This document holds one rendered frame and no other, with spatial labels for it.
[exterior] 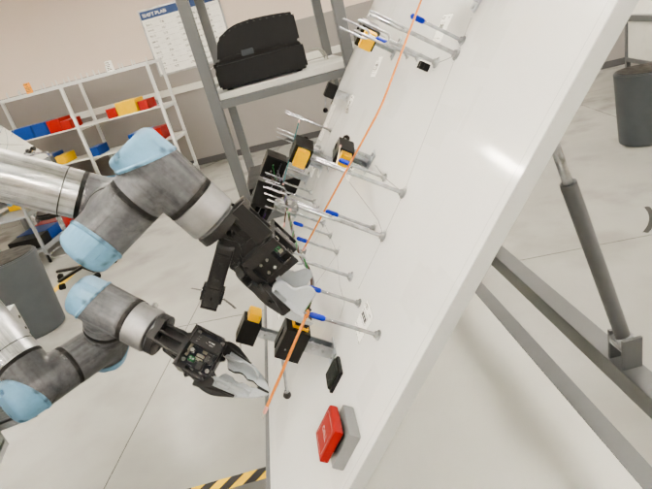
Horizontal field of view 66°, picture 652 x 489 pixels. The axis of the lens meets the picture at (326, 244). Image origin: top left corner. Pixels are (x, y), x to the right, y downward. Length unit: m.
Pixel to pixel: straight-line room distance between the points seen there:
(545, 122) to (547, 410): 0.72
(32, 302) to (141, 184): 3.61
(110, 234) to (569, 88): 0.54
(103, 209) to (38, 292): 3.58
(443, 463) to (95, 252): 0.71
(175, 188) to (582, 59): 0.47
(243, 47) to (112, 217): 1.14
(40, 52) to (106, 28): 1.15
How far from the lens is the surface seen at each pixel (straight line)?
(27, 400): 0.93
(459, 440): 1.07
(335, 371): 0.76
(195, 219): 0.68
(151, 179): 0.67
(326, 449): 0.66
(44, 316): 4.31
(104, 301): 0.89
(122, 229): 0.69
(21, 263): 4.17
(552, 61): 0.56
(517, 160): 0.53
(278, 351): 0.80
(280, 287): 0.73
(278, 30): 1.75
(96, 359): 0.96
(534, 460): 1.04
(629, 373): 0.91
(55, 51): 9.27
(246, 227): 0.70
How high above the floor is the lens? 1.58
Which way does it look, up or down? 23 degrees down
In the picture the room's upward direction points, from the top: 15 degrees counter-clockwise
